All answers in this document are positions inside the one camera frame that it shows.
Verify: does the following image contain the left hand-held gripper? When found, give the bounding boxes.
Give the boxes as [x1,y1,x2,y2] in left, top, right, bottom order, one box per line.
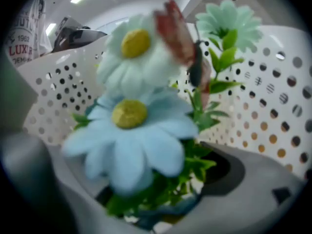
[52,16,108,54]

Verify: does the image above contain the light blue artificial flowers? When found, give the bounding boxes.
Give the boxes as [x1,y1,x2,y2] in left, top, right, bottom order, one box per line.
[61,0,264,232]

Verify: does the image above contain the white perforated plastic basket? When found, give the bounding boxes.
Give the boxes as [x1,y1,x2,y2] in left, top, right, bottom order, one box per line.
[16,24,312,181]

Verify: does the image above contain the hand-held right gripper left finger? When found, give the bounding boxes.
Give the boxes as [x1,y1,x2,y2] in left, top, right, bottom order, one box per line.
[95,186,116,206]

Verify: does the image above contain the person's white printed shirt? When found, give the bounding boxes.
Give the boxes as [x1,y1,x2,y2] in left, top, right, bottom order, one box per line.
[4,0,51,65]

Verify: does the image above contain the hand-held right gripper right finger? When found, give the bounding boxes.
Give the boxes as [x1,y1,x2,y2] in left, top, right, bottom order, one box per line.
[201,142,246,196]

